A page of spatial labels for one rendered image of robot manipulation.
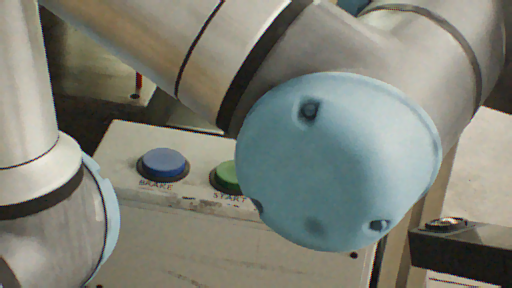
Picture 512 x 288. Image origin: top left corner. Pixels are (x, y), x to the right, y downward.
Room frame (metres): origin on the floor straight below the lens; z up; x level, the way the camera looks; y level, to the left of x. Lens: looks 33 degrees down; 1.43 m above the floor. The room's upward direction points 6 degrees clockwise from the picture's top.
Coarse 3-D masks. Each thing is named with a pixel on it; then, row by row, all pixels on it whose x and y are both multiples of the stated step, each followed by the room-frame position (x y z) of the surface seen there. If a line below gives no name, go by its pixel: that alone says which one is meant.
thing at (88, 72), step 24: (48, 48) 1.05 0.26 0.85; (72, 48) 1.06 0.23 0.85; (96, 48) 1.07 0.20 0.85; (48, 72) 1.00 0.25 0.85; (72, 72) 1.00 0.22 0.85; (96, 72) 1.01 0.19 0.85; (120, 72) 1.01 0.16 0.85; (72, 96) 0.95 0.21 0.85; (96, 96) 0.95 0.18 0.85; (120, 96) 0.96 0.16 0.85; (144, 96) 0.97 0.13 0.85; (168, 96) 1.06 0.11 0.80; (72, 120) 0.95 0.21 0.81; (96, 120) 0.95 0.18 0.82; (144, 120) 0.95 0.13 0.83; (168, 120) 1.07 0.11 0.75; (192, 120) 1.08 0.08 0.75; (96, 144) 0.95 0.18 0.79
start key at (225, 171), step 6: (222, 162) 0.77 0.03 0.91; (228, 162) 0.77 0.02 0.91; (216, 168) 0.76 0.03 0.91; (222, 168) 0.76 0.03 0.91; (228, 168) 0.76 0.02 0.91; (234, 168) 0.76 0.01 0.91; (216, 174) 0.75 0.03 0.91; (222, 174) 0.75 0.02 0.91; (228, 174) 0.75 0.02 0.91; (234, 174) 0.75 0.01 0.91; (216, 180) 0.74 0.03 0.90; (222, 180) 0.74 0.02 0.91; (228, 180) 0.74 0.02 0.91; (234, 180) 0.74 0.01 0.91; (222, 186) 0.74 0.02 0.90; (228, 186) 0.73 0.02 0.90; (234, 186) 0.73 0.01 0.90
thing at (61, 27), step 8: (40, 16) 1.09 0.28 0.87; (48, 16) 1.09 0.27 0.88; (56, 16) 1.09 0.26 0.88; (40, 24) 1.09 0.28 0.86; (48, 24) 1.09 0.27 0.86; (56, 24) 1.09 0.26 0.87; (64, 24) 1.09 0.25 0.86; (48, 32) 1.09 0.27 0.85; (56, 32) 1.09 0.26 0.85; (64, 32) 1.09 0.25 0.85; (72, 32) 1.10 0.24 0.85
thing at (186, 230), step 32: (128, 128) 0.82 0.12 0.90; (160, 128) 0.83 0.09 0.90; (96, 160) 0.76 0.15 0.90; (128, 160) 0.77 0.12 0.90; (192, 160) 0.78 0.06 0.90; (224, 160) 0.78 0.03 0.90; (128, 192) 0.72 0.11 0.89; (160, 192) 0.72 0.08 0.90; (192, 192) 0.73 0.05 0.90; (128, 224) 0.73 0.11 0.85; (160, 224) 0.72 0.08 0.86; (192, 224) 0.72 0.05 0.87; (224, 224) 0.72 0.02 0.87; (256, 224) 0.71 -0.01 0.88; (128, 256) 0.73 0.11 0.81; (160, 256) 0.72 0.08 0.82; (192, 256) 0.72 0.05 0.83; (224, 256) 0.72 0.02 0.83; (256, 256) 0.71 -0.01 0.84; (288, 256) 0.71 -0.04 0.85; (320, 256) 0.71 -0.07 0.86; (352, 256) 0.70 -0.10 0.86
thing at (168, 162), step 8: (152, 152) 0.77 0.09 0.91; (160, 152) 0.77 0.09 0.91; (168, 152) 0.77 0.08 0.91; (176, 152) 0.77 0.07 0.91; (144, 160) 0.76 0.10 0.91; (152, 160) 0.76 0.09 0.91; (160, 160) 0.76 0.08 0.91; (168, 160) 0.76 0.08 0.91; (176, 160) 0.76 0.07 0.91; (184, 160) 0.76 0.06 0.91; (144, 168) 0.75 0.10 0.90; (152, 168) 0.74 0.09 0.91; (160, 168) 0.74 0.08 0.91; (168, 168) 0.75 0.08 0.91; (176, 168) 0.75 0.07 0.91; (160, 176) 0.74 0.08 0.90; (168, 176) 0.74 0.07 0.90
